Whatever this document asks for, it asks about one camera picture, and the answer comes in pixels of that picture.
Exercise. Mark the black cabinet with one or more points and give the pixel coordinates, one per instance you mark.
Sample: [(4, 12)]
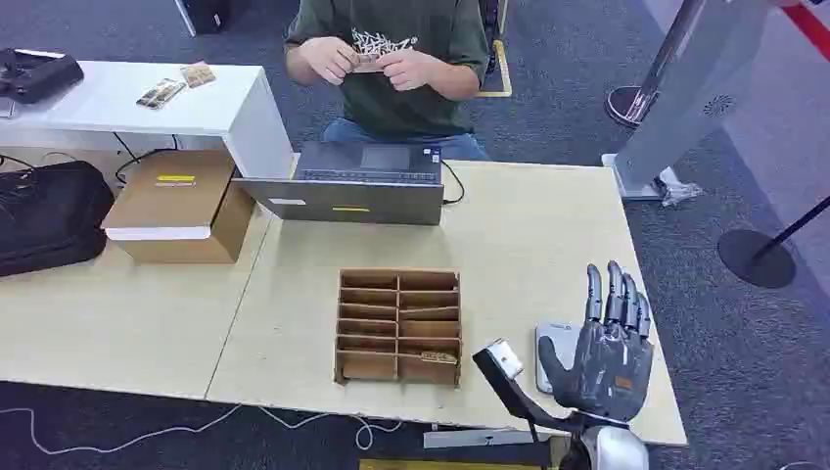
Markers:
[(207, 14)]

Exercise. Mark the black bag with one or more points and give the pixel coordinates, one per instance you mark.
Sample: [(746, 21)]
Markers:
[(48, 217)]

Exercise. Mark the person's right hand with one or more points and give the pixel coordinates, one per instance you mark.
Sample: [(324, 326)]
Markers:
[(329, 58)]

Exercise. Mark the person's left hand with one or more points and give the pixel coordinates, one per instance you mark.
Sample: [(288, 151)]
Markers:
[(408, 69)]

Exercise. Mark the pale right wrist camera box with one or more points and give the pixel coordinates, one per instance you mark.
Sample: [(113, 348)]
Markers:
[(505, 358)]

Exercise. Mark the crumpled clear plastic wrap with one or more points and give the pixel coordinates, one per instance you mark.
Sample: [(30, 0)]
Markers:
[(681, 192)]

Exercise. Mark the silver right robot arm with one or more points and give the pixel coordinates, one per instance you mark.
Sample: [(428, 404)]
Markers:
[(613, 451)]

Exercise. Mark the tan printed card pack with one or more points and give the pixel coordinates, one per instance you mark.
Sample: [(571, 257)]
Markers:
[(198, 75)]

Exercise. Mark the small printed card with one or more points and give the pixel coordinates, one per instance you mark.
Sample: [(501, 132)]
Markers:
[(368, 63)]

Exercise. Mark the black device case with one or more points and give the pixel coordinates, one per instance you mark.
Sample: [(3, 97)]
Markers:
[(36, 74)]

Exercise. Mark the long printed card pack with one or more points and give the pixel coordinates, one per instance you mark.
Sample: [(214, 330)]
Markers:
[(161, 93)]

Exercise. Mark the person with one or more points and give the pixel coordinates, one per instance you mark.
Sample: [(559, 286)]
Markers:
[(395, 97)]

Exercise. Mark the white side table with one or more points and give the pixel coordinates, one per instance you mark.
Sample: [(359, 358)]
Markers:
[(129, 107)]

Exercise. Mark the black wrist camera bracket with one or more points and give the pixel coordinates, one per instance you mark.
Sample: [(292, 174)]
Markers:
[(512, 397)]

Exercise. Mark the card in wooden slot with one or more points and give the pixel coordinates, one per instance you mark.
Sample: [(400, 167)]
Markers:
[(439, 357)]

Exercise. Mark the person's hand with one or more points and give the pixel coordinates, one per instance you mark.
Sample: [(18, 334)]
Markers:
[(329, 58), (408, 69)]

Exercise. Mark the grey laptop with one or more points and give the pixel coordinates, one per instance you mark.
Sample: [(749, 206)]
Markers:
[(363, 188)]

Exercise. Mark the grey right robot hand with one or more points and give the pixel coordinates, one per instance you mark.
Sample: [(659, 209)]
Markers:
[(609, 370)]

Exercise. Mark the chrome post with round base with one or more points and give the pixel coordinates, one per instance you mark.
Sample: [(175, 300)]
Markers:
[(632, 104)]

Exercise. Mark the brown cardboard box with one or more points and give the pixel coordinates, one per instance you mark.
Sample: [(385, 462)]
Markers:
[(178, 207)]

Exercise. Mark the yellow metal frame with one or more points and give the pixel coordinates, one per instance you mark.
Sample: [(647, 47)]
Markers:
[(502, 71)]

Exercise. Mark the grey metal gate panel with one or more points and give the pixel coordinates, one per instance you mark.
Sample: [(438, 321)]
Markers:
[(694, 97)]

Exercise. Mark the grey metal bar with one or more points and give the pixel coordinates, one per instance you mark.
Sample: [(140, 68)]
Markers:
[(480, 438)]

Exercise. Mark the grey flat scanner pad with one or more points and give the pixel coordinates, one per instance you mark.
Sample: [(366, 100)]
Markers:
[(556, 337)]

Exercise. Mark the red floor tape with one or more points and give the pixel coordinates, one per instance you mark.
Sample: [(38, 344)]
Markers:
[(814, 29)]

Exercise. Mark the wooden card box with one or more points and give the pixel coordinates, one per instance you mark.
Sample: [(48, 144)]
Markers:
[(397, 327)]

